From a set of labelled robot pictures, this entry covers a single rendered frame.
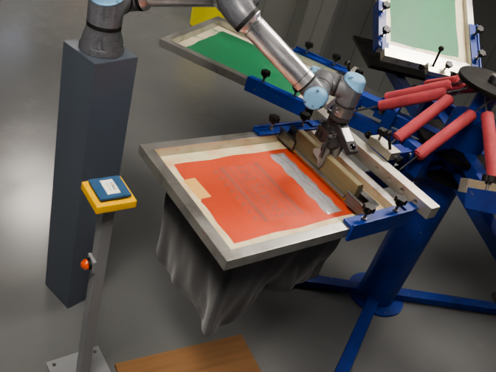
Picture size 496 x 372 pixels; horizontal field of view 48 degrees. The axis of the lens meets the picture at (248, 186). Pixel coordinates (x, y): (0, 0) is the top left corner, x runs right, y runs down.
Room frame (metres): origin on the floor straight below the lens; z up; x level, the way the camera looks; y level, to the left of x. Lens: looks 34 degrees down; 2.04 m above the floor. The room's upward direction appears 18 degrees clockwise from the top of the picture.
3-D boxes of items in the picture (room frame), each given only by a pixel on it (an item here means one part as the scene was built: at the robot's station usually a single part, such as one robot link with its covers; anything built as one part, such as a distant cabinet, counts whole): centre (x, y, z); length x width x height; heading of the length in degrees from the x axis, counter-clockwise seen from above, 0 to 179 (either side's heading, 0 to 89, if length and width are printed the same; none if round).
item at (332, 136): (1.81, -0.23, 1.16); 0.09 x 0.08 x 0.12; 44
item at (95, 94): (1.75, 0.62, 0.60); 0.18 x 0.18 x 1.20; 58
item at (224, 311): (1.45, -0.19, 0.74); 0.46 x 0.04 x 0.42; 134
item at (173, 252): (1.44, 0.12, 0.74); 0.45 x 0.03 x 0.43; 44
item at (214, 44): (2.62, 0.01, 1.05); 1.08 x 0.61 x 0.23; 74
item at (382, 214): (1.60, -0.46, 0.98); 0.30 x 0.05 x 0.07; 134
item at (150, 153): (1.64, -0.09, 0.97); 0.79 x 0.58 x 0.04; 134
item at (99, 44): (1.75, 0.62, 1.25); 0.15 x 0.15 x 0.10
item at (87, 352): (1.34, 0.40, 0.48); 0.22 x 0.22 x 0.96; 44
